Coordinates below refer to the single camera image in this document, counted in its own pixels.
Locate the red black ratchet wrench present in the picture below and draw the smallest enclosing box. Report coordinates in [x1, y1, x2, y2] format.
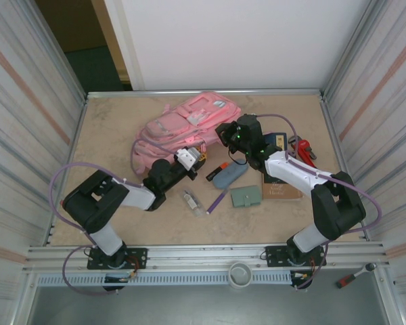
[336, 263, 377, 289]

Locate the dark blue book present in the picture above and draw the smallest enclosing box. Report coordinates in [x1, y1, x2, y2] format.
[262, 131, 288, 153]

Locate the pink backpack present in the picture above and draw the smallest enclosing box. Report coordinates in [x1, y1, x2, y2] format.
[131, 91, 242, 177]

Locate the slotted cable duct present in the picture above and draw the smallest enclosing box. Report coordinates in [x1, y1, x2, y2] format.
[36, 272, 294, 287]

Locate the grey-blue glasses case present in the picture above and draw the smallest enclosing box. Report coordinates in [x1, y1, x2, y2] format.
[212, 163, 248, 190]

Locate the orange black highlighter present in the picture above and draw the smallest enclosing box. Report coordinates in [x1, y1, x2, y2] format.
[205, 162, 230, 182]

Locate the green snap wallet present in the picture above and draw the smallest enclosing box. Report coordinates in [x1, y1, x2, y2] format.
[230, 185, 262, 208]

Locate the thin black camera cable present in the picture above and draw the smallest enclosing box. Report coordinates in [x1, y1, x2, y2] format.
[228, 150, 250, 169]

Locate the brown book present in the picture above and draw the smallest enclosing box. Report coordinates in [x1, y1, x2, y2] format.
[262, 172, 305, 200]

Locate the red pipe wrench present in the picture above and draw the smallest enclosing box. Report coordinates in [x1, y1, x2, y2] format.
[288, 135, 317, 169]

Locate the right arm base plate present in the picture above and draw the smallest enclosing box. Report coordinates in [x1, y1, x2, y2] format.
[264, 245, 325, 268]

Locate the aluminium table frame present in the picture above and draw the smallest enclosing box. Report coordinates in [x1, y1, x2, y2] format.
[23, 88, 393, 276]

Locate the small wired circuit board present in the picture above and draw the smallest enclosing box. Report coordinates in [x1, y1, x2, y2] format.
[290, 269, 314, 284]
[103, 272, 138, 284]

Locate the purple pen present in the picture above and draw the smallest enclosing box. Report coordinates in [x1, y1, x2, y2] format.
[205, 188, 229, 215]

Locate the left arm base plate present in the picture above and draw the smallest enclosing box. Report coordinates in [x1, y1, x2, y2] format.
[87, 247, 148, 270]

